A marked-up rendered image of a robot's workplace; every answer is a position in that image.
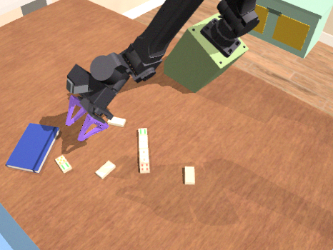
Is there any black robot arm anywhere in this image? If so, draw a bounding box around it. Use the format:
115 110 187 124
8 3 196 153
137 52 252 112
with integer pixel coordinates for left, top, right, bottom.
66 0 260 108

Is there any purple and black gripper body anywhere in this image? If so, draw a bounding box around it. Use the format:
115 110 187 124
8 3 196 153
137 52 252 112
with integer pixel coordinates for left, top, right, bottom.
77 89 118 124

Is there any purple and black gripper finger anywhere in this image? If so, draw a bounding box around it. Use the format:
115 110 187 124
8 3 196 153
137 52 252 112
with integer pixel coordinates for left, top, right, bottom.
66 95 87 126
78 114 109 141

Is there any blue notebook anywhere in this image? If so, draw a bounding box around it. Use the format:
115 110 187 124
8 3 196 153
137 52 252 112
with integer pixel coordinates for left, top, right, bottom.
6 123 60 173

